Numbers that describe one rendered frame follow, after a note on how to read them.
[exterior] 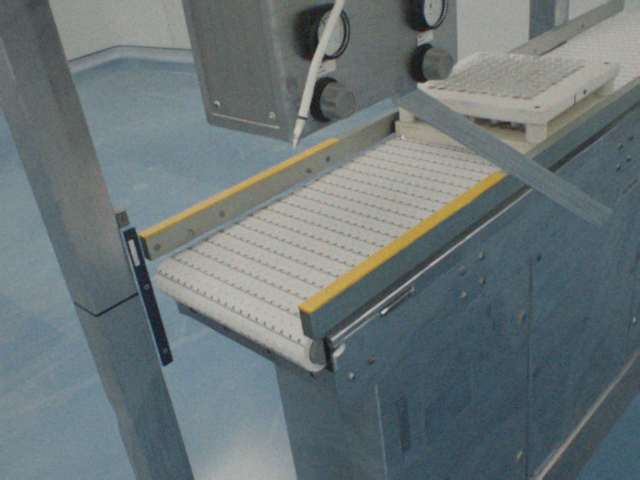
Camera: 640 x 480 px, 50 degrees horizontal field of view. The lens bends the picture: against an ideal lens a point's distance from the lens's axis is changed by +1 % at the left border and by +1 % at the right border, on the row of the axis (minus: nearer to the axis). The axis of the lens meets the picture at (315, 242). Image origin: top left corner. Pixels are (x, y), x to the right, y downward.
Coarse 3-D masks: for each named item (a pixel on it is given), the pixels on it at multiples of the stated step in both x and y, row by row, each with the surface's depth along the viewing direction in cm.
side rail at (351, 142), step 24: (576, 24) 143; (528, 48) 132; (552, 48) 138; (384, 120) 105; (336, 144) 99; (360, 144) 103; (288, 168) 93; (312, 168) 96; (240, 192) 88; (264, 192) 91; (192, 216) 83; (216, 216) 86; (144, 240) 79; (168, 240) 81
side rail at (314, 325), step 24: (624, 96) 101; (576, 120) 94; (600, 120) 97; (552, 144) 88; (576, 144) 93; (504, 192) 82; (456, 216) 75; (480, 216) 79; (432, 240) 73; (384, 264) 68; (408, 264) 71; (360, 288) 66; (384, 288) 69; (312, 312) 62; (336, 312) 64; (312, 336) 63
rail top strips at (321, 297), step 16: (320, 144) 98; (288, 160) 94; (256, 176) 91; (496, 176) 81; (224, 192) 87; (464, 192) 78; (480, 192) 78; (192, 208) 84; (448, 208) 75; (160, 224) 81; (432, 224) 73; (400, 240) 71; (384, 256) 68; (352, 272) 66; (336, 288) 64; (304, 304) 62; (320, 304) 62
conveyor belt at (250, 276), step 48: (576, 48) 138; (624, 48) 133; (384, 144) 105; (432, 144) 103; (336, 192) 92; (384, 192) 90; (432, 192) 88; (240, 240) 83; (288, 240) 82; (336, 240) 80; (384, 240) 79; (192, 288) 77; (240, 288) 73; (288, 288) 72; (288, 336) 66
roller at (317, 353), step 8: (320, 336) 66; (312, 344) 65; (320, 344) 65; (328, 344) 66; (312, 352) 65; (320, 352) 66; (328, 352) 67; (312, 360) 66; (320, 360) 66; (328, 360) 67
